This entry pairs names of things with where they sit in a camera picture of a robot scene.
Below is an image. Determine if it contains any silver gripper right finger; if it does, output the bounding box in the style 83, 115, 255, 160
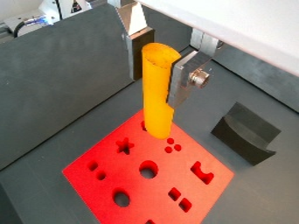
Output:
167, 29, 223, 109

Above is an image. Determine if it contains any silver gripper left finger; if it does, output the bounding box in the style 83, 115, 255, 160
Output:
116, 1, 155, 81

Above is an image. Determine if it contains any yellow oval peg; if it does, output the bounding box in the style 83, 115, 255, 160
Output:
142, 43, 180, 139

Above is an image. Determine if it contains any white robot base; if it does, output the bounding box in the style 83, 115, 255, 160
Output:
0, 0, 110, 39

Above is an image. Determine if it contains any black curved holder block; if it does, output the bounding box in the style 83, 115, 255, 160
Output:
211, 102, 282, 165

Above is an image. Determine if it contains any red shape sorting board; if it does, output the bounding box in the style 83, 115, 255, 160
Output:
63, 113, 234, 224

